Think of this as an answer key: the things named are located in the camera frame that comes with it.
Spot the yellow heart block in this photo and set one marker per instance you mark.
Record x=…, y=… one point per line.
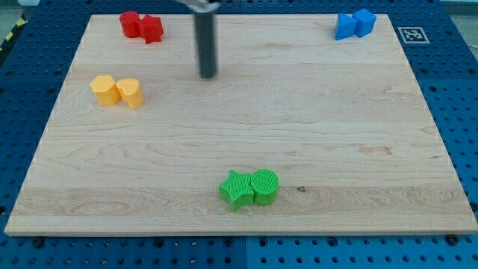
x=131, y=92

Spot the silver rod mount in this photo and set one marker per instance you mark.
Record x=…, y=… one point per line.
x=201, y=6

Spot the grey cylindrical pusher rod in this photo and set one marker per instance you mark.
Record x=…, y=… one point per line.
x=205, y=44

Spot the yellow hexagon block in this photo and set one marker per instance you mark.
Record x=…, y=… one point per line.
x=105, y=89

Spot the red star block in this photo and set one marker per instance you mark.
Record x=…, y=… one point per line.
x=150, y=28

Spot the blue cube block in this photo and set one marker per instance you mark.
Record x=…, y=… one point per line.
x=365, y=22

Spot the green star block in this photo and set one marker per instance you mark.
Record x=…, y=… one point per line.
x=236, y=190

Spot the green circle block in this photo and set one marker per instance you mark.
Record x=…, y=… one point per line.
x=265, y=184

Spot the black white fiducial tag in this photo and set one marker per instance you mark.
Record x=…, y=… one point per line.
x=413, y=35

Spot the wooden board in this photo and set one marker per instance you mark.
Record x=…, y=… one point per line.
x=343, y=124

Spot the black yellow hazard tape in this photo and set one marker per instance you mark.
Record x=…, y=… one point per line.
x=13, y=35

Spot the blue triangle block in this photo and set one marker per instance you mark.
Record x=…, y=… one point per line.
x=345, y=26

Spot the red circle block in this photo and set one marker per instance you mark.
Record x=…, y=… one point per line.
x=129, y=21

